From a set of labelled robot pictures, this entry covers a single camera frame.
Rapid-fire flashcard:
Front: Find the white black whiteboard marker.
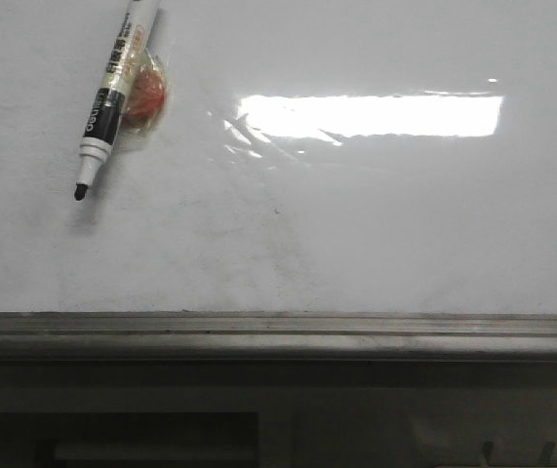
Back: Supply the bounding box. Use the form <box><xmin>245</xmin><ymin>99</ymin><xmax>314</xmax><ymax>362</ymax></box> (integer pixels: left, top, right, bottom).
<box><xmin>74</xmin><ymin>0</ymin><xmax>160</xmax><ymax>201</ymax></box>

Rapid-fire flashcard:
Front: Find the white whiteboard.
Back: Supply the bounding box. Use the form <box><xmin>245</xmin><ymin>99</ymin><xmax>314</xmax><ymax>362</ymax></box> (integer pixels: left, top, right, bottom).
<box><xmin>0</xmin><ymin>1</ymin><xmax>557</xmax><ymax>361</ymax></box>

